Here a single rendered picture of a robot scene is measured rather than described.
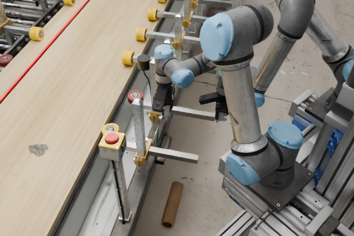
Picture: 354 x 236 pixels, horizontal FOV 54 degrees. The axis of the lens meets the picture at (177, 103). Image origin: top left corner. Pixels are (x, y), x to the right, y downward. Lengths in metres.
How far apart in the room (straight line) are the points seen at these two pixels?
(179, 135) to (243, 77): 1.86
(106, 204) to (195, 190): 0.91
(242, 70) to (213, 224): 1.55
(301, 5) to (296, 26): 0.07
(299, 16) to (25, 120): 1.28
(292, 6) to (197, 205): 1.55
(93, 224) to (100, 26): 1.26
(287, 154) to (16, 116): 1.25
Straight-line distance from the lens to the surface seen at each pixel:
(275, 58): 1.37
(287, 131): 1.19
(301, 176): 1.39
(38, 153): 1.63
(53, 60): 2.13
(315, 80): 3.57
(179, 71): 1.29
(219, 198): 2.49
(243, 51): 0.96
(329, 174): 1.39
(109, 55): 2.09
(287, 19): 1.30
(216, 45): 0.94
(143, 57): 1.58
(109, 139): 1.17
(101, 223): 1.71
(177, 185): 2.43
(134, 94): 1.80
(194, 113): 1.76
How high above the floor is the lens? 2.11
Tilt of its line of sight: 44 degrees down
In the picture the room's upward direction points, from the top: 1 degrees clockwise
